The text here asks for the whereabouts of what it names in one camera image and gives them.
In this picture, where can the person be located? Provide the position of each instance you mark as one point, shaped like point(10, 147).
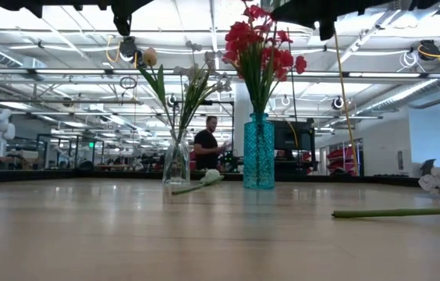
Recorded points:
point(206, 148)

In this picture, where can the white artificial tulip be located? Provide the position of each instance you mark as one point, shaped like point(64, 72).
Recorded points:
point(211, 175)

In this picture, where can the green stem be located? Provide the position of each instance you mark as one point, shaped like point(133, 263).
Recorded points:
point(399, 212)

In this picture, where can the black monitor on stand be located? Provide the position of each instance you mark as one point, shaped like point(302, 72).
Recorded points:
point(294, 136)

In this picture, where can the red storage rack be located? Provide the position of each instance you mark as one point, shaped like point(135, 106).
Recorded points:
point(337, 156)

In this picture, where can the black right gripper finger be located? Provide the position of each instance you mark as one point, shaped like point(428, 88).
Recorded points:
point(326, 31)

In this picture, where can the red artificial flower bunch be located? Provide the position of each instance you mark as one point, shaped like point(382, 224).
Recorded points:
point(288, 58)
point(239, 33)

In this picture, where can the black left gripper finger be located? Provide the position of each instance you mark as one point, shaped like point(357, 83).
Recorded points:
point(122, 25)

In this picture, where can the grey chair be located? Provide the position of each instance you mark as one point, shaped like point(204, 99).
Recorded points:
point(427, 167)

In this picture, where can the clear glass vase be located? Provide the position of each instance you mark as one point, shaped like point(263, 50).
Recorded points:
point(176, 168)

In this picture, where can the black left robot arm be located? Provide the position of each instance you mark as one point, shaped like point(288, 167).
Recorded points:
point(17, 3)

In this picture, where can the teal textured glass vase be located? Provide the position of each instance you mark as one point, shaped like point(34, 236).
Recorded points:
point(259, 156)

